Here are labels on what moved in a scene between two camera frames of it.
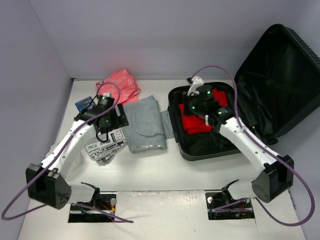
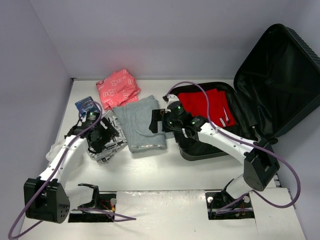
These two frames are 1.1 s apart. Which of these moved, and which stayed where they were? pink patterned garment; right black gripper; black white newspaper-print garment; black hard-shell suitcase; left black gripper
Moved: right black gripper; left black gripper
Stayed: pink patterned garment; black hard-shell suitcase; black white newspaper-print garment
